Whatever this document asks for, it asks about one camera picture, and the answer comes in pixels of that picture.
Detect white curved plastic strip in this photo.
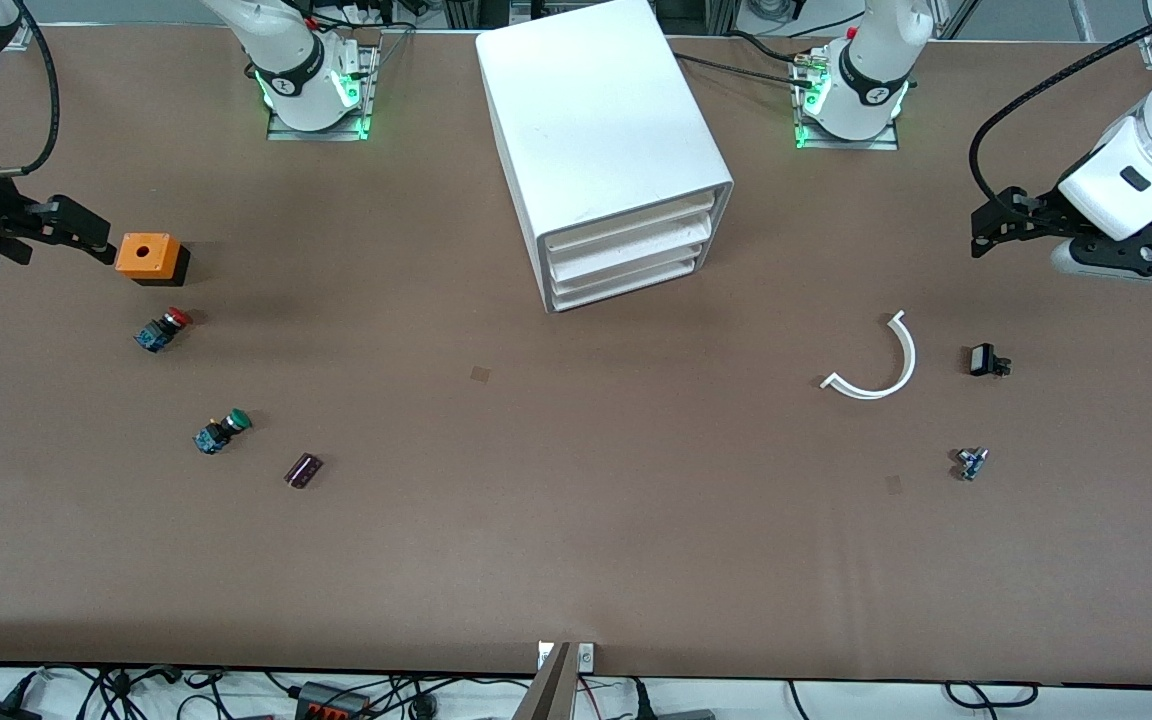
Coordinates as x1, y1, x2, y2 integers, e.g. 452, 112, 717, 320
820, 310, 918, 401

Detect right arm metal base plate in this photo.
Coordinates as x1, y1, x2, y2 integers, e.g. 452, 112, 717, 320
266, 40, 379, 142

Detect white middle drawer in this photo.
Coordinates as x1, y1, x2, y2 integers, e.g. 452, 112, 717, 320
547, 220, 710, 289

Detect white lowest drawer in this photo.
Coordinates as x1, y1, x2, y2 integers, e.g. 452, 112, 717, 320
550, 246, 705, 311

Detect black base cable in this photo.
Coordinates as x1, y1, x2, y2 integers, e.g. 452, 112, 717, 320
674, 52, 822, 89

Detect wooden beam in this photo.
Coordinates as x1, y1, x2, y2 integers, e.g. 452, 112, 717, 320
511, 642, 577, 720

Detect small metal bracket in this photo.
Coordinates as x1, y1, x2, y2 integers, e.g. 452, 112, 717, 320
536, 642, 596, 671

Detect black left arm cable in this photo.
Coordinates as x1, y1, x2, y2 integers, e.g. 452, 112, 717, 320
968, 5, 1152, 206

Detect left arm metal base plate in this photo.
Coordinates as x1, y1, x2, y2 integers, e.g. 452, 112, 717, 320
793, 50, 902, 152

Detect green push button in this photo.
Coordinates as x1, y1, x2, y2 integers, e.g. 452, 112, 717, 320
194, 408, 253, 456

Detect black and orange power adapter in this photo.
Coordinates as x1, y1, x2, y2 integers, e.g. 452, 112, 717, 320
294, 681, 374, 720

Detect black cable loop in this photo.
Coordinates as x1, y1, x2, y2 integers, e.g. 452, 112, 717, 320
944, 682, 1039, 712

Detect white drawer cabinet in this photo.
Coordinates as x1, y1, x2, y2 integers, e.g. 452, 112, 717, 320
476, 0, 735, 314

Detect red push button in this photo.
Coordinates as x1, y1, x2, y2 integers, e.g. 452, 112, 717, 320
134, 307, 194, 353

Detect white highest drawer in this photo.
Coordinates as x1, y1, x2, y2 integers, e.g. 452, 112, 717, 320
542, 193, 716, 267

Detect orange box with hole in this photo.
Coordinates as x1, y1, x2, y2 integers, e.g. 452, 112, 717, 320
116, 233, 191, 288

